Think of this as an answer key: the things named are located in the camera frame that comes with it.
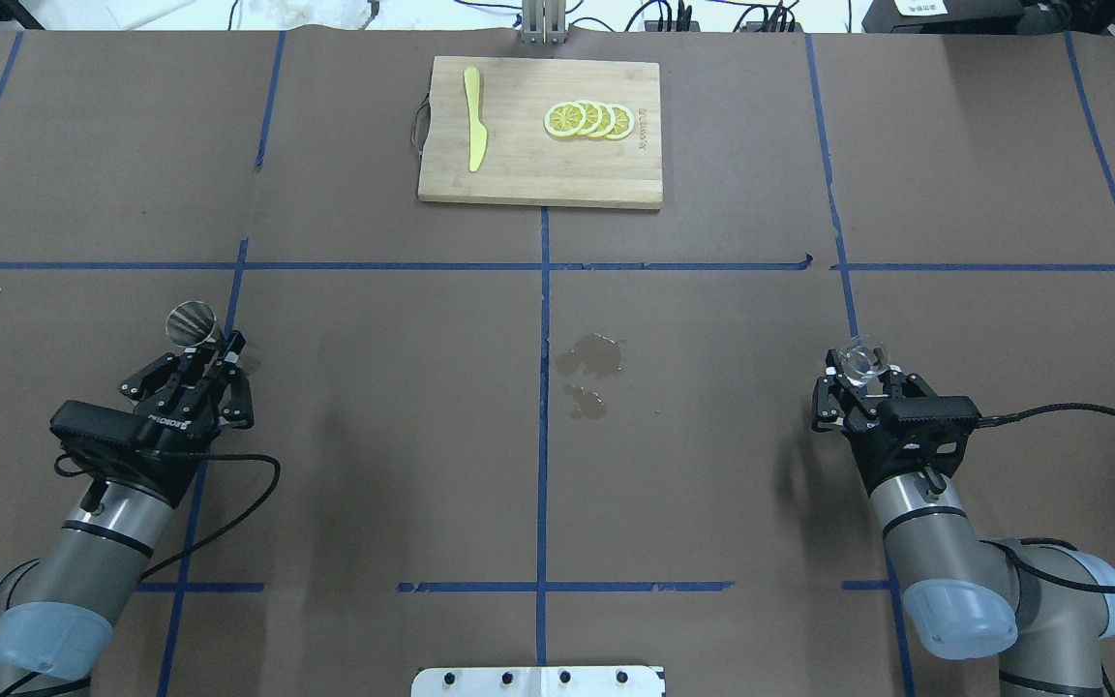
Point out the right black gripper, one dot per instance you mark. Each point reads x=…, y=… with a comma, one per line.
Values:
x=858, y=423

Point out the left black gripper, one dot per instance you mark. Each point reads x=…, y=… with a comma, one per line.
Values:
x=173, y=433

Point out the clear glass measuring cup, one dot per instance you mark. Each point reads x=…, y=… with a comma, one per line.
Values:
x=863, y=359

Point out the steel jigger shaker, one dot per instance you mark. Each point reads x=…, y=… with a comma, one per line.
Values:
x=195, y=325

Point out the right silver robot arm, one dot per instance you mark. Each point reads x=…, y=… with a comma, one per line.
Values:
x=1039, y=607

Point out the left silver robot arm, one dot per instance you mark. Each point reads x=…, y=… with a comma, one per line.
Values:
x=57, y=613

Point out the yellow plastic knife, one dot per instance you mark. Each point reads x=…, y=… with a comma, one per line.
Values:
x=477, y=131

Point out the bamboo cutting board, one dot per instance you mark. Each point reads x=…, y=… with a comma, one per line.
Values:
x=523, y=164

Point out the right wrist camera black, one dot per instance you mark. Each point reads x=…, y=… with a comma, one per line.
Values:
x=912, y=413

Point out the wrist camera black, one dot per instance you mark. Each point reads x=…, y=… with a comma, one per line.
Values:
x=912, y=413
x=110, y=441

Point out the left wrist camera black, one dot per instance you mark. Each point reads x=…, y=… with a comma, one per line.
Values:
x=110, y=441

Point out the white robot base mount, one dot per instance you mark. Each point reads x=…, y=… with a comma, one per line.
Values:
x=577, y=680

